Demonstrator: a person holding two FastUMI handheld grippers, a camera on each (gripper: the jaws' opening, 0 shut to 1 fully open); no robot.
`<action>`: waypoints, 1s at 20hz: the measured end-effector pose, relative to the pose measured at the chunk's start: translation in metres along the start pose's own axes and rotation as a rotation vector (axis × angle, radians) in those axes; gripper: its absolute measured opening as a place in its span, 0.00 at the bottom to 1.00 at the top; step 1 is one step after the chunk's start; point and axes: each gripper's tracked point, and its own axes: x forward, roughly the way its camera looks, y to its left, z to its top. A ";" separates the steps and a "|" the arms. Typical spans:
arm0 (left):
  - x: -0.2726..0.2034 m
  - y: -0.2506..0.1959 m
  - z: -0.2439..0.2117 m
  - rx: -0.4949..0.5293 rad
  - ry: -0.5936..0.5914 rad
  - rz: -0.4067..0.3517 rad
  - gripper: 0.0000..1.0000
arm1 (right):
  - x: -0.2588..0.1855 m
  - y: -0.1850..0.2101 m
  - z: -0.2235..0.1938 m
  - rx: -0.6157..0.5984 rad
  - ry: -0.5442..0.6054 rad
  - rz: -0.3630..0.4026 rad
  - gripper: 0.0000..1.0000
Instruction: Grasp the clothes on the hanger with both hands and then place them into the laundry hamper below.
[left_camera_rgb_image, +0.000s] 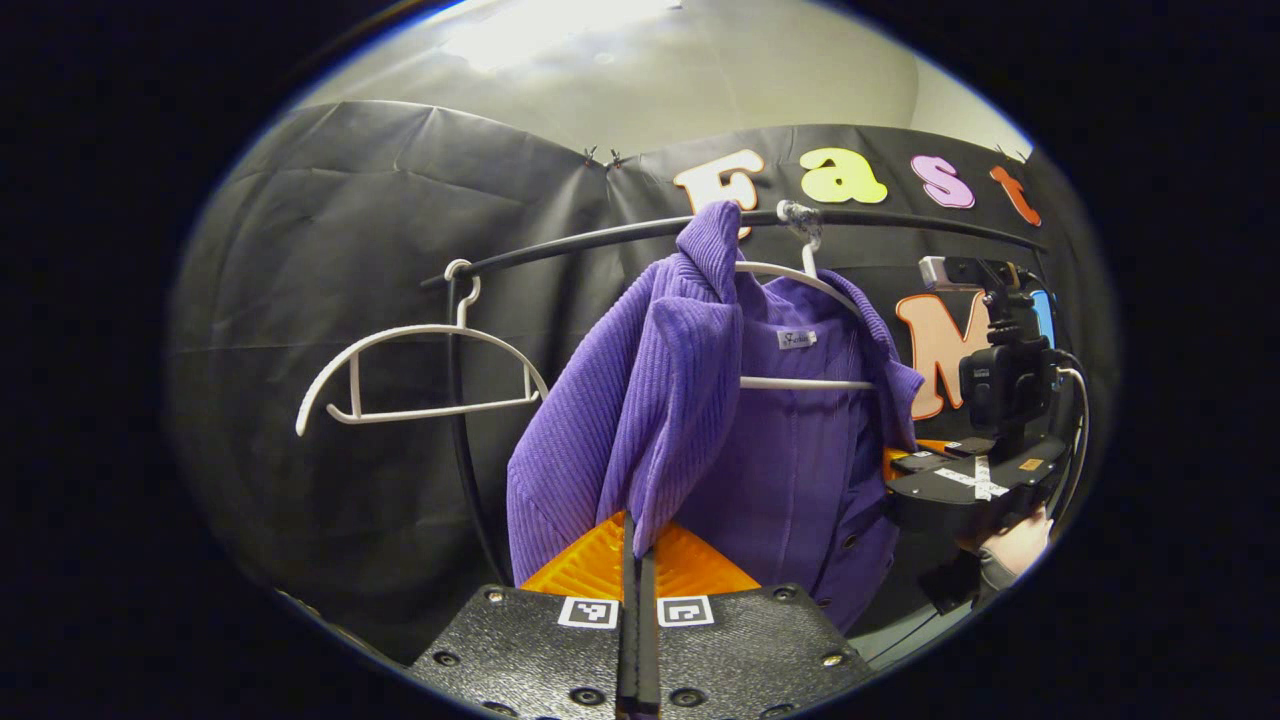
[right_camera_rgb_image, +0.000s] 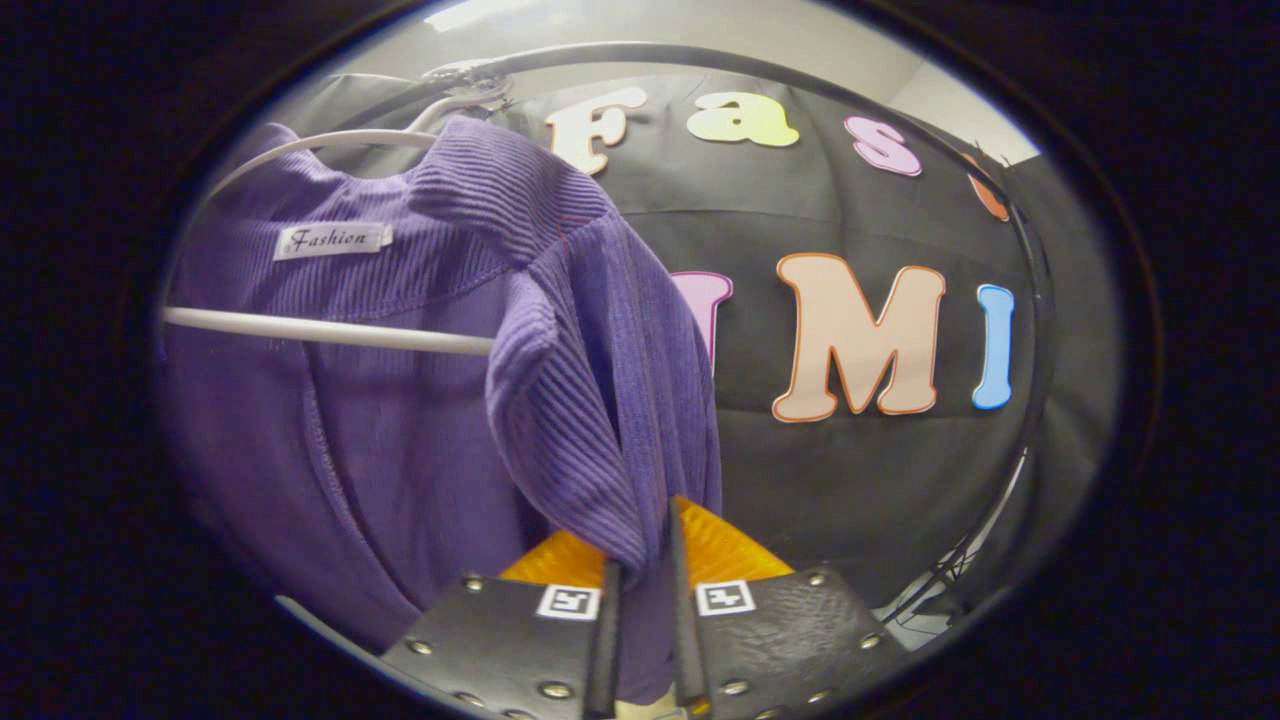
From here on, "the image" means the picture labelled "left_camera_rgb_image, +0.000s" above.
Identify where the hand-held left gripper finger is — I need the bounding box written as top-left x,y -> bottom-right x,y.
638,523 -> 874,720
408,512 -> 635,720

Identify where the black backdrop cloth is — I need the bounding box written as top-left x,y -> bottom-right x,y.
165,98 -> 1116,666

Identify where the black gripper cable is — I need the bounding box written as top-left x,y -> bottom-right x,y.
1055,350 -> 1093,526

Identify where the purple corduroy shirt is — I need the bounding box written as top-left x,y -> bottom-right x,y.
505,200 -> 926,636

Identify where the black metal clothes rack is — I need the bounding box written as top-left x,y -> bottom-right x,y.
420,205 -> 1051,591

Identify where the white plastic hanger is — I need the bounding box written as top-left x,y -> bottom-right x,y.
735,200 -> 881,393
295,258 -> 549,438

